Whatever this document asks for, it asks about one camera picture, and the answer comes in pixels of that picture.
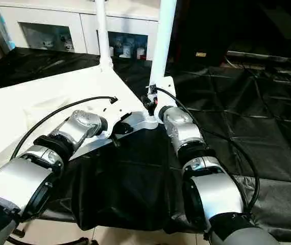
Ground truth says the white plastic table leg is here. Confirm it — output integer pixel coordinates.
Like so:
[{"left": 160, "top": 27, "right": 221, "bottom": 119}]
[
  {"left": 94, "top": 0, "right": 114, "bottom": 70},
  {"left": 149, "top": 0, "right": 178, "bottom": 95}
]

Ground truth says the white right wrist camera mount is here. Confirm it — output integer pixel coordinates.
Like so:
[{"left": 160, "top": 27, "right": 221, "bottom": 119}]
[{"left": 148, "top": 77, "right": 176, "bottom": 123}]

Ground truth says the white glass-door cabinet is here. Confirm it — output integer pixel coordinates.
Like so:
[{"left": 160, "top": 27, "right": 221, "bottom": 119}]
[{"left": 0, "top": 0, "right": 161, "bottom": 61}]

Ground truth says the white plastic table top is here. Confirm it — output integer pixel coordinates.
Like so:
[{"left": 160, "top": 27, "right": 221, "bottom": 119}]
[{"left": 0, "top": 65, "right": 161, "bottom": 174}]

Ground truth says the black table mat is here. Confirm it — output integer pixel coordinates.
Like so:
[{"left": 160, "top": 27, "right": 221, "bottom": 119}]
[{"left": 0, "top": 47, "right": 291, "bottom": 243}]

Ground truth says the teal plastic object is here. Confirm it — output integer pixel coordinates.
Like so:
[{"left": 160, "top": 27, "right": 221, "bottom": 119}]
[{"left": 0, "top": 13, "right": 11, "bottom": 50}]

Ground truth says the long black bar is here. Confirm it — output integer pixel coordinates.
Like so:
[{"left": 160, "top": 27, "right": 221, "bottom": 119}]
[{"left": 227, "top": 50, "right": 291, "bottom": 63}]

